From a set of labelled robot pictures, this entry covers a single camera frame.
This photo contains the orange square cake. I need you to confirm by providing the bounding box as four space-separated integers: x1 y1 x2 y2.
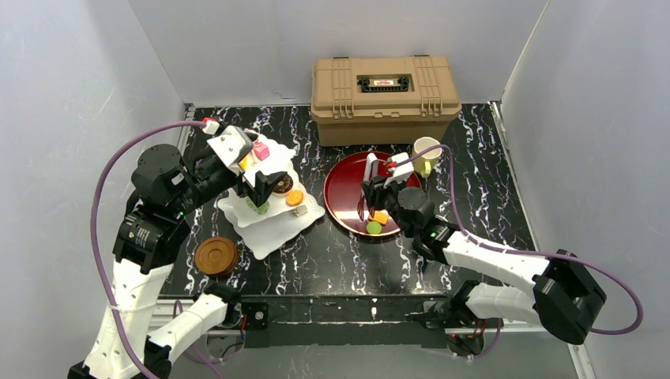
367 210 390 226

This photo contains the chocolate glazed donut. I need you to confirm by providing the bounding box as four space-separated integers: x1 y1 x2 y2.
272 174 294 197

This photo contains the green swirl roll cake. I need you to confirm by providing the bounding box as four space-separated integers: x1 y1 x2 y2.
246 197 270 215

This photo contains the yellow cake slice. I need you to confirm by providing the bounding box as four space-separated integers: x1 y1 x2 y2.
239 156 253 171

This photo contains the pink cake with cherry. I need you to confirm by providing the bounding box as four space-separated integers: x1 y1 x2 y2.
253 141 270 161

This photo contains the green round macaron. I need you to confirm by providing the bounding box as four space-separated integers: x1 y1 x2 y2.
366 221 383 235

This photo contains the orange round cookie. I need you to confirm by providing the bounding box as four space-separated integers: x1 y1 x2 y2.
286 189 305 207

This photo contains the red round tray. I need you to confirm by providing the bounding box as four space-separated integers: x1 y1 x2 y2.
324 152 434 237

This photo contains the white three-tier dessert stand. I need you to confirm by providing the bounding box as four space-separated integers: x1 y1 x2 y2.
216 134 326 261

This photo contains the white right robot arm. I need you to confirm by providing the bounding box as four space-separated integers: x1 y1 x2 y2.
361 177 607 345

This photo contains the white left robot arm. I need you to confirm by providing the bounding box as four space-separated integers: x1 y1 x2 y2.
68 144 283 378

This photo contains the pale green ceramic mug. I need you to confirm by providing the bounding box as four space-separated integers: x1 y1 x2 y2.
412 137 442 178

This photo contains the brown wooden coaster stack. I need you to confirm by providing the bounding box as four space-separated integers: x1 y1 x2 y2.
194 237 240 277

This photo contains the tan plastic toolbox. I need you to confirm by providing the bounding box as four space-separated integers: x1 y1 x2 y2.
311 54 462 147

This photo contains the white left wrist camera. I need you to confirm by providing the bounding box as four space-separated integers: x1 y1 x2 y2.
202 118 258 174

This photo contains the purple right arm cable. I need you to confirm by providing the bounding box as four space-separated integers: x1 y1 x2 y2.
390 144 644 336

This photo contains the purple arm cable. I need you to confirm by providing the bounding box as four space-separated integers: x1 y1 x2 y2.
390 144 644 336
89 120 226 379

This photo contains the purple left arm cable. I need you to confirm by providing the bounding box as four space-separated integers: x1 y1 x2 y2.
89 120 226 379

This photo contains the black base frame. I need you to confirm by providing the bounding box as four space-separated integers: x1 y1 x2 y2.
156 292 525 351

